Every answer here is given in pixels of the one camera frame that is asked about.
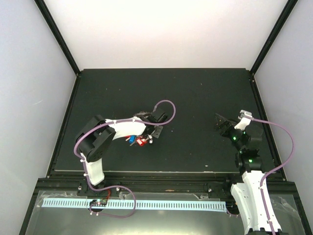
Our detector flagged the keyring with coloured keys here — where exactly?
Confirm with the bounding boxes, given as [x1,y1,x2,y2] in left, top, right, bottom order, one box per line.
[125,111,154,147]

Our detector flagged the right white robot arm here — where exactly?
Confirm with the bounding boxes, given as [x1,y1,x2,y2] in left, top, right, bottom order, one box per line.
[214,110,282,235]

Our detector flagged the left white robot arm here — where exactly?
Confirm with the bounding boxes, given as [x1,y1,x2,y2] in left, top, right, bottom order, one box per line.
[74,110,168,195]

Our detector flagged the black work mat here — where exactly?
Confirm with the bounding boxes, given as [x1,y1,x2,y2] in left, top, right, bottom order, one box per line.
[54,69,259,173]

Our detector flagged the left circuit board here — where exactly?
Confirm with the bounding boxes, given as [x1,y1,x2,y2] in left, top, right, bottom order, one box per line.
[89,199,108,207]

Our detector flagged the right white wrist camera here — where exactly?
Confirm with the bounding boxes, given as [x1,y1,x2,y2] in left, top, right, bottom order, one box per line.
[234,110,253,131]

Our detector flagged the black aluminium front rail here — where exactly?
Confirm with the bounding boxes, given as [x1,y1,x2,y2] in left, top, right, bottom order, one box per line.
[46,171,287,196]

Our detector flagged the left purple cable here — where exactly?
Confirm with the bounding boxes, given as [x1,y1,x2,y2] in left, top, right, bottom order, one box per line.
[73,99,177,218]

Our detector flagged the white slotted cable duct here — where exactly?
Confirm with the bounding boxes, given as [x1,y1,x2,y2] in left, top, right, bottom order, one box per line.
[41,198,227,212]

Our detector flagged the right black frame post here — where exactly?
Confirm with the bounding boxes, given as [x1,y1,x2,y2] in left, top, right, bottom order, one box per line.
[250,0,298,75]

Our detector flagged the black frame post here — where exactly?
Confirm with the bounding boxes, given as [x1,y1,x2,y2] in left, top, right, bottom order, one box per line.
[34,0,81,76]
[250,0,298,75]

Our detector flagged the left black frame post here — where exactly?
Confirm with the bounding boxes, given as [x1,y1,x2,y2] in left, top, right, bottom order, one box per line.
[34,0,81,76]

